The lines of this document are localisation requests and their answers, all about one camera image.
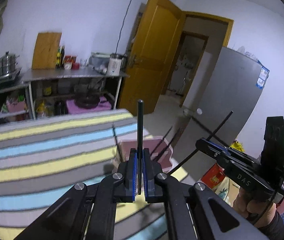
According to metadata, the striped tablecloth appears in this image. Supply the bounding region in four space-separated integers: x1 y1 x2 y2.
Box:
0 108 190 240

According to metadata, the white electric kettle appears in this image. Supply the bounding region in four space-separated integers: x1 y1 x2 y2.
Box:
107 53 127 76

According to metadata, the low wooden side cabinet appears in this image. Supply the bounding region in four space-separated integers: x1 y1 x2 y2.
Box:
0 80 33 124

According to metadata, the silver refrigerator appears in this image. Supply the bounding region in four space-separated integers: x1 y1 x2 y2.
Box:
173 47 269 163

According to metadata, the steel kitchen shelf table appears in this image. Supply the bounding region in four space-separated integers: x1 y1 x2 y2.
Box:
21 66 128 119

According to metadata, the yellow wooden door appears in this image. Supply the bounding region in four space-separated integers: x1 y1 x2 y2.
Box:
118 0 185 115

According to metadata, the pink plastic utensil holder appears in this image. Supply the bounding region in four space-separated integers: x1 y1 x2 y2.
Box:
115 135 174 173

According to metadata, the red lidded sauce jar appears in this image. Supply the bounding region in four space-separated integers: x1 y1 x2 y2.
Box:
63 55 73 70

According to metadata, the black induction cooker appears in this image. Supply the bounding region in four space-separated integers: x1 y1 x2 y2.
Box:
0 68 21 85

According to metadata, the clear plastic storage box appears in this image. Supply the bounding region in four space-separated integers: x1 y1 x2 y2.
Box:
89 52 110 74

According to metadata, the dark oil bottle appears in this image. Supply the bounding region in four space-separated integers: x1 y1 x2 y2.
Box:
59 45 65 69

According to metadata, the black chopstick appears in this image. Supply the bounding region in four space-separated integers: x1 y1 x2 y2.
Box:
167 111 233 175
150 126 173 156
112 124 122 162
137 99 144 195

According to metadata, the bamboo cutting board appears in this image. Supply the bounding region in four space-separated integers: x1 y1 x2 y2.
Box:
32 32 62 69

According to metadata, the stainless steel steamer pot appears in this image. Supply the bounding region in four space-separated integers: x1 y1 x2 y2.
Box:
0 51 19 76

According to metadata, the person's right hand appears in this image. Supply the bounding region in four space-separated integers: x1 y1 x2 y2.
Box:
233 188 277 228

